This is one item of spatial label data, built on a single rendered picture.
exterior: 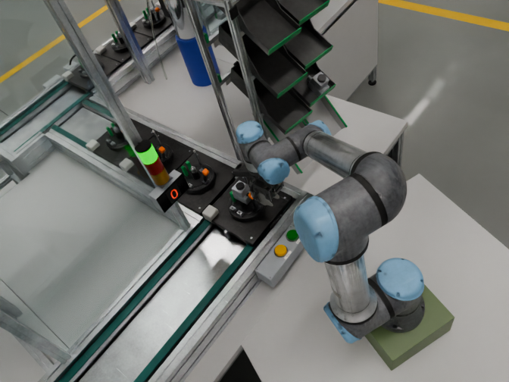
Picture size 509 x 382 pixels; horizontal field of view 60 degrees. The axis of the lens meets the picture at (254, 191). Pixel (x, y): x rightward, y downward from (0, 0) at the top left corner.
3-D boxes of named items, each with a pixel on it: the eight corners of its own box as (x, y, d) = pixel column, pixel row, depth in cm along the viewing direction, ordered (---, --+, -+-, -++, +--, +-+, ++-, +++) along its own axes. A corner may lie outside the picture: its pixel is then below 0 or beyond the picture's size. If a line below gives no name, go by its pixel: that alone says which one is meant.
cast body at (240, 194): (254, 196, 159) (251, 184, 153) (247, 205, 157) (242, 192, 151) (237, 187, 163) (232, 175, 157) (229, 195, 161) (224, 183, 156)
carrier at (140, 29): (182, 17, 262) (176, -3, 252) (154, 40, 252) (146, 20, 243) (156, 10, 274) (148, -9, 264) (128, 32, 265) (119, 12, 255)
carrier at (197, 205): (241, 173, 177) (233, 152, 167) (201, 217, 167) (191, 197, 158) (198, 152, 189) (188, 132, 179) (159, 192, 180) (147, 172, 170)
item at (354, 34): (378, 81, 335) (380, -33, 269) (294, 182, 291) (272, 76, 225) (304, 60, 369) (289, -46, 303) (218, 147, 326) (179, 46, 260)
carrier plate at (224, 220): (293, 199, 164) (292, 195, 162) (253, 247, 154) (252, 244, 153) (243, 175, 176) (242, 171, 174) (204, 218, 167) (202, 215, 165)
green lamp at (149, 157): (161, 155, 132) (155, 144, 128) (149, 167, 130) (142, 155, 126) (150, 149, 134) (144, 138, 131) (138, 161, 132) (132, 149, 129)
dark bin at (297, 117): (311, 114, 155) (316, 102, 148) (285, 135, 151) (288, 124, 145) (257, 61, 161) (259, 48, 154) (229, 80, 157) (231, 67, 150)
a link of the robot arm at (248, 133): (242, 143, 118) (229, 126, 124) (251, 170, 127) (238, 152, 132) (267, 130, 120) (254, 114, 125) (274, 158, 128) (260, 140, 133)
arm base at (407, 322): (435, 314, 127) (439, 301, 119) (392, 342, 125) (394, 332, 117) (401, 273, 136) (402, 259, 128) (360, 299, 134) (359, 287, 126)
